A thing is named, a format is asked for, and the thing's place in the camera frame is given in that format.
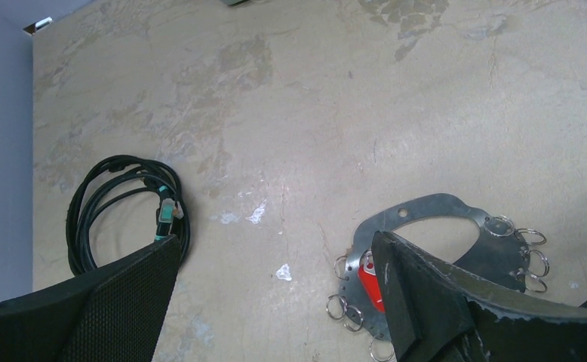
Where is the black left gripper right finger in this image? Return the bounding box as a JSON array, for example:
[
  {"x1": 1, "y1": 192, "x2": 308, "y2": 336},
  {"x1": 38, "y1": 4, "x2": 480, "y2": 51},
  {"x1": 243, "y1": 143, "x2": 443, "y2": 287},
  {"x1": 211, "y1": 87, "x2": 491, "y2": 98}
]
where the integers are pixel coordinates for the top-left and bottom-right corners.
[{"x1": 372, "y1": 232, "x2": 587, "y2": 361}]

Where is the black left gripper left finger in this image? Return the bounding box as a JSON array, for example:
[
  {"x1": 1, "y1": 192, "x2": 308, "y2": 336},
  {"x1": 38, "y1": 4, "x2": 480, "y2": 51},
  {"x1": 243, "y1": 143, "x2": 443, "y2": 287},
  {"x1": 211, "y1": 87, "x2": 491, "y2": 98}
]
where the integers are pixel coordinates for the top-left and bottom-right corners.
[{"x1": 0, "y1": 236, "x2": 181, "y2": 361}]

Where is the coiled black cable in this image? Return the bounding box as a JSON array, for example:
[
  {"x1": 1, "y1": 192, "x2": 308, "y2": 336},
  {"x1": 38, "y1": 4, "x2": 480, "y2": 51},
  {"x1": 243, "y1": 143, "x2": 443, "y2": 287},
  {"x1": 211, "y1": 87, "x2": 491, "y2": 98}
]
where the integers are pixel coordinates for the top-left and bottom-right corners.
[{"x1": 65, "y1": 155, "x2": 192, "y2": 277}]

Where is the silver metal key holder plate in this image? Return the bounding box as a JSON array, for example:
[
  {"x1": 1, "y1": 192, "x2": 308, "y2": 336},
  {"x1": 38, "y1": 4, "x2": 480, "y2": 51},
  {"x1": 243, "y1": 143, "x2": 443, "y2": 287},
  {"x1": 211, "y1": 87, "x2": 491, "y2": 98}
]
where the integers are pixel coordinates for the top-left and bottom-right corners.
[{"x1": 327, "y1": 193, "x2": 549, "y2": 360}]

